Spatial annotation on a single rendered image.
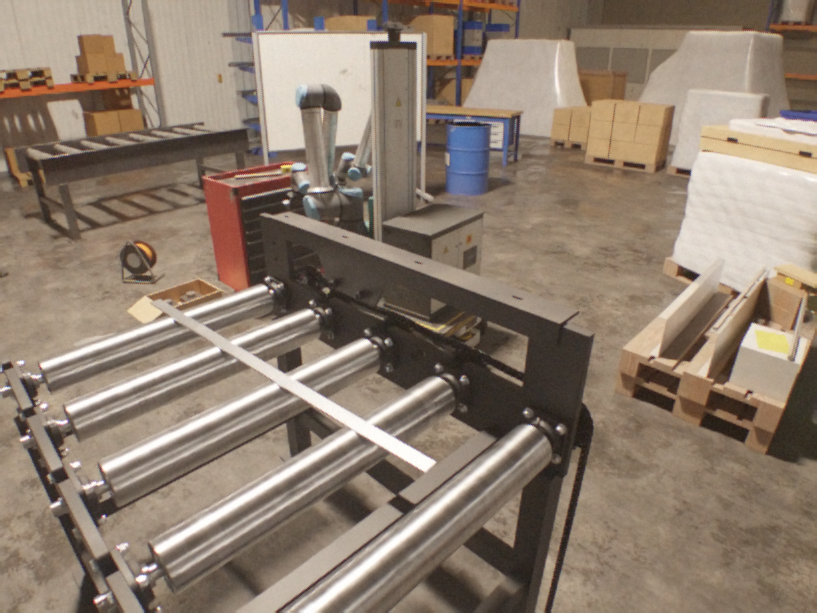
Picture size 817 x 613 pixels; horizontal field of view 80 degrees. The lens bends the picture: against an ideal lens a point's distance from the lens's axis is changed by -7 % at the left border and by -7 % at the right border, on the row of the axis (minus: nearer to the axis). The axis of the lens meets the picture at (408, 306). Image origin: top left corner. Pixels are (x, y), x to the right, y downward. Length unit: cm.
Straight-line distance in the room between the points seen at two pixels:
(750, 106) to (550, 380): 815
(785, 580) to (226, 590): 206
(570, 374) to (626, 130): 843
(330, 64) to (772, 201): 434
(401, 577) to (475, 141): 622
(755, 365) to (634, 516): 95
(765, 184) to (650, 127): 527
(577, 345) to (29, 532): 226
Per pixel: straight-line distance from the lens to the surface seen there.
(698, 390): 294
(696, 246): 472
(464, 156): 689
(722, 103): 926
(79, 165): 628
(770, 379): 288
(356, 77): 615
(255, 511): 112
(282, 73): 598
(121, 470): 131
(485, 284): 135
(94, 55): 1035
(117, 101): 1084
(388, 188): 309
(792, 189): 424
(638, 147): 950
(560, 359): 124
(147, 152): 651
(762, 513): 271
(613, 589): 219
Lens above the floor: 170
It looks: 26 degrees down
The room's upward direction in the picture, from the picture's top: straight up
